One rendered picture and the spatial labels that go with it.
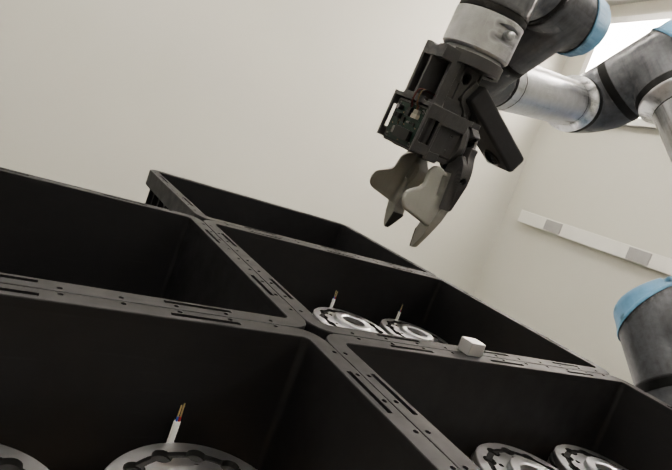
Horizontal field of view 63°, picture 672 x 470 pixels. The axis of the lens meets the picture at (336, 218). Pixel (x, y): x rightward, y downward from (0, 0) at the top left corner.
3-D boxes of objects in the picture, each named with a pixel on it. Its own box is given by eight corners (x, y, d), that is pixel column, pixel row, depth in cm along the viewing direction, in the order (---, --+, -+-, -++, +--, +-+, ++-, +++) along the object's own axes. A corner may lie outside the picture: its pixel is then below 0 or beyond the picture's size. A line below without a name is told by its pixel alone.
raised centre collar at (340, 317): (357, 319, 72) (358, 314, 72) (377, 336, 68) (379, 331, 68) (326, 313, 69) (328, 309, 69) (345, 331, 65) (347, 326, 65)
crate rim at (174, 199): (341, 235, 111) (345, 224, 110) (435, 292, 86) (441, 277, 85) (143, 181, 89) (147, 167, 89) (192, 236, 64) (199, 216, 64)
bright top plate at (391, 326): (424, 330, 81) (426, 326, 81) (464, 362, 72) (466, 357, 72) (367, 316, 77) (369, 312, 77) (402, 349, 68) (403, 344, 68)
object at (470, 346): (470, 350, 48) (475, 338, 48) (481, 358, 47) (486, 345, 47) (456, 348, 47) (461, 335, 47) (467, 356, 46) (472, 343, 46)
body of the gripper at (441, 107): (372, 137, 62) (418, 34, 60) (427, 159, 67) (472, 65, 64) (409, 157, 56) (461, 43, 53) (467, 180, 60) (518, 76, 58)
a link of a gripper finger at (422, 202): (379, 237, 60) (404, 155, 59) (419, 248, 63) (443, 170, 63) (396, 243, 57) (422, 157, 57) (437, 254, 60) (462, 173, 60)
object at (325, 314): (361, 317, 75) (362, 313, 75) (404, 351, 67) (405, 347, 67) (299, 306, 70) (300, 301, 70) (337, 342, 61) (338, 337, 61)
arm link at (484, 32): (490, 30, 63) (542, 38, 57) (472, 67, 64) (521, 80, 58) (444, 1, 59) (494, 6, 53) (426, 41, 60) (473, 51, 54)
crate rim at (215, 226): (435, 292, 86) (441, 277, 85) (608, 395, 61) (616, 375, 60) (192, 236, 64) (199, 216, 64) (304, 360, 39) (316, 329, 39)
